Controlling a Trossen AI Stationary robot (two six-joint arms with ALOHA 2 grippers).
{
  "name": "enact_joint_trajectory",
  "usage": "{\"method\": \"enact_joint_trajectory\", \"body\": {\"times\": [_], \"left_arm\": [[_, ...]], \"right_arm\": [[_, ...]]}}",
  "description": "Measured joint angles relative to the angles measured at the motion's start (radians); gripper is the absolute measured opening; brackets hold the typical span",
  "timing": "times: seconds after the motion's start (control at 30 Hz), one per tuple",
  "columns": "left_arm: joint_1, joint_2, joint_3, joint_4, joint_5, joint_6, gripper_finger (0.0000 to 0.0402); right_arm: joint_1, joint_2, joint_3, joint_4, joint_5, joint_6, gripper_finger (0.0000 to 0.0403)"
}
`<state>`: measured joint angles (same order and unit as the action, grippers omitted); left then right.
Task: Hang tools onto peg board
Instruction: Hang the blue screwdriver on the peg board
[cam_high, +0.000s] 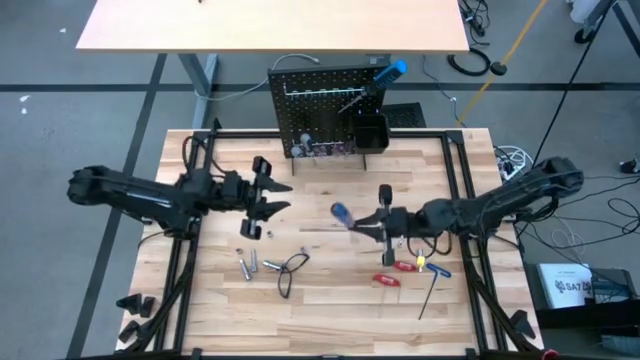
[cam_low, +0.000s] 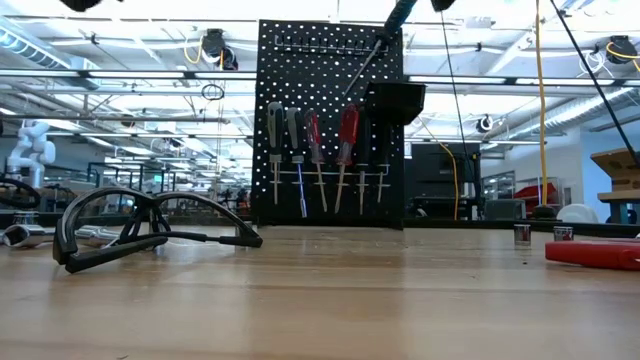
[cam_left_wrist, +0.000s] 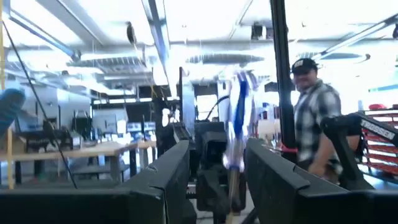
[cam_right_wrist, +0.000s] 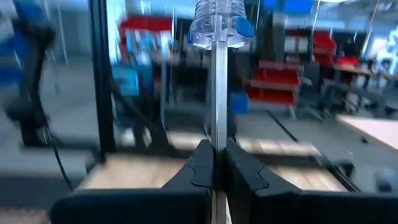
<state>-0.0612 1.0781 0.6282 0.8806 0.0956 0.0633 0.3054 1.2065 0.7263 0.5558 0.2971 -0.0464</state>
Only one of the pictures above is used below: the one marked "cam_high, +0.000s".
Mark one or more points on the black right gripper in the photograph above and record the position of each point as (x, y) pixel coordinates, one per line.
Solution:
(400, 222)

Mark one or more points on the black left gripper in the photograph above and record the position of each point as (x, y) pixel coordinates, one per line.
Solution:
(237, 192)

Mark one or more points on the silver socket extension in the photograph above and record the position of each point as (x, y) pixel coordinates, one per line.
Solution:
(245, 270)
(253, 261)

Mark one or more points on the black safety glasses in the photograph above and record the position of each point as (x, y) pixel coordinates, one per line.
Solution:
(285, 270)

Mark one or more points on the black and blue large screwdriver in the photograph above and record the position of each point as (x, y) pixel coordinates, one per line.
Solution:
(390, 74)

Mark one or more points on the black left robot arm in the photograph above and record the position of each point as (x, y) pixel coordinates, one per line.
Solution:
(140, 197)

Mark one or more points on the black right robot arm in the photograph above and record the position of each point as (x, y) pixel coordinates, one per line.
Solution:
(500, 202)

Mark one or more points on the black metal pegboard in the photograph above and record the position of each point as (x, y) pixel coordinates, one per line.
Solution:
(310, 120)

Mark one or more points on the black plastic pegboard bin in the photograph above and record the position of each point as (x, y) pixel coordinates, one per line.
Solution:
(371, 134)

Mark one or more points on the black metal grate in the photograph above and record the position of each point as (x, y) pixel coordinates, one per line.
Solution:
(407, 116)

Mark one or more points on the white power strip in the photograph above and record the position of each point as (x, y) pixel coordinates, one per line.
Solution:
(506, 167)

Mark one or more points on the light wooden desk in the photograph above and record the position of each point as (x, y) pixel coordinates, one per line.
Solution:
(275, 25)

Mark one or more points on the white printed box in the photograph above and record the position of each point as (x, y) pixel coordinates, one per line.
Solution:
(565, 285)

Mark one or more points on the red round button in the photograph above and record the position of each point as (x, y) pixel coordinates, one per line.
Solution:
(550, 355)

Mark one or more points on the black equipment case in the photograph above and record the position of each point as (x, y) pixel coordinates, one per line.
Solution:
(615, 310)

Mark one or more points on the black aluminium frame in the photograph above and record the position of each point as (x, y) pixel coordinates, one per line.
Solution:
(240, 134)

